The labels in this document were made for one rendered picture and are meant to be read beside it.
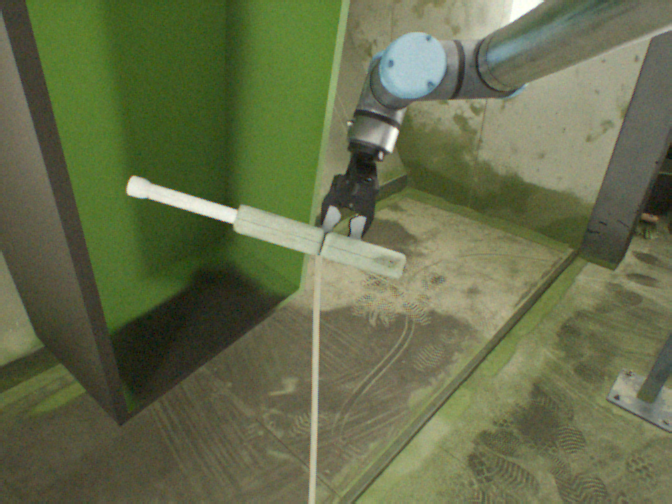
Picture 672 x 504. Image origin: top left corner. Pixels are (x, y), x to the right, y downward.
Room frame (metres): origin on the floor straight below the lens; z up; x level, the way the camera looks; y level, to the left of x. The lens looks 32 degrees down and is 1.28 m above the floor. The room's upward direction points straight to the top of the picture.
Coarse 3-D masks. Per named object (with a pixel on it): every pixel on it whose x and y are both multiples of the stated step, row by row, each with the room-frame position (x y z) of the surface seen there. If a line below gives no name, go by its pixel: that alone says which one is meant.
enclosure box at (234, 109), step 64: (0, 0) 0.51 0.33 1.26; (64, 0) 0.91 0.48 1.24; (128, 0) 1.01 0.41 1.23; (192, 0) 1.13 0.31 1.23; (256, 0) 1.14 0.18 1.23; (320, 0) 1.03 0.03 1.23; (0, 64) 0.54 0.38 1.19; (64, 64) 0.90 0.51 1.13; (128, 64) 1.01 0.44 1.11; (192, 64) 1.14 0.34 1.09; (256, 64) 1.15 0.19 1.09; (320, 64) 1.03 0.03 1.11; (0, 128) 0.60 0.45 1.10; (64, 128) 0.90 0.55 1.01; (128, 128) 1.01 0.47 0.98; (192, 128) 1.15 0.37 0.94; (256, 128) 1.17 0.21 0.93; (320, 128) 1.04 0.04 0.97; (0, 192) 0.68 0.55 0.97; (64, 192) 0.55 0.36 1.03; (192, 192) 1.17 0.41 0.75; (256, 192) 1.19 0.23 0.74; (64, 256) 0.57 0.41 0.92; (128, 256) 1.01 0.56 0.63; (192, 256) 1.17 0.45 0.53; (256, 256) 1.21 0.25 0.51; (64, 320) 0.65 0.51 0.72; (128, 320) 0.90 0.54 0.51; (192, 320) 0.92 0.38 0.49; (256, 320) 0.93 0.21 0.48; (128, 384) 0.71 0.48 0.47
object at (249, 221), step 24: (144, 192) 0.67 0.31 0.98; (168, 192) 0.67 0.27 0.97; (216, 216) 0.67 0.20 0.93; (240, 216) 0.66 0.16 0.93; (264, 216) 0.67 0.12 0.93; (264, 240) 0.66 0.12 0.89; (288, 240) 0.66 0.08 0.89; (312, 240) 0.66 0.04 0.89; (336, 240) 0.67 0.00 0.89; (360, 264) 0.66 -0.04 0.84; (384, 264) 0.65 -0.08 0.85
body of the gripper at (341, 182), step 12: (360, 144) 0.79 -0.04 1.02; (360, 156) 0.79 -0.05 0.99; (372, 156) 0.79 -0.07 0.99; (384, 156) 0.80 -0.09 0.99; (348, 168) 0.81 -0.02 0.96; (336, 180) 0.76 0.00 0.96; (348, 180) 0.75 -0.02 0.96; (336, 192) 0.74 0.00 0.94; (348, 192) 0.75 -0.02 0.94; (348, 204) 0.74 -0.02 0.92; (360, 204) 0.74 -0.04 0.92
